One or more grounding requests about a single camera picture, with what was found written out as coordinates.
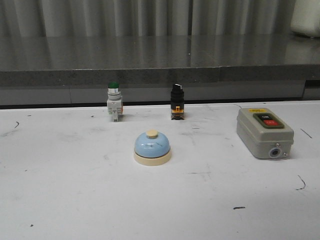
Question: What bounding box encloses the blue desk call bell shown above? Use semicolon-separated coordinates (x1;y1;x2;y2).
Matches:
133;129;172;166

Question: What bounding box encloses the green indicator push button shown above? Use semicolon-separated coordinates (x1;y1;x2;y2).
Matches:
106;82;123;122

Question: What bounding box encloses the grey stone counter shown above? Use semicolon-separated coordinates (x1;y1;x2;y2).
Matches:
0;34;320;108

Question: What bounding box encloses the white container in background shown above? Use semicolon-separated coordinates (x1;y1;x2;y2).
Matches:
290;0;320;38

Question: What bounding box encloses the black selector switch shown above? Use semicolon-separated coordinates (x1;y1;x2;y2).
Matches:
170;83;185;120

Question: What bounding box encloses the grey on-off switch box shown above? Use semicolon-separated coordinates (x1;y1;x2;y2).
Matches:
236;108;294;159

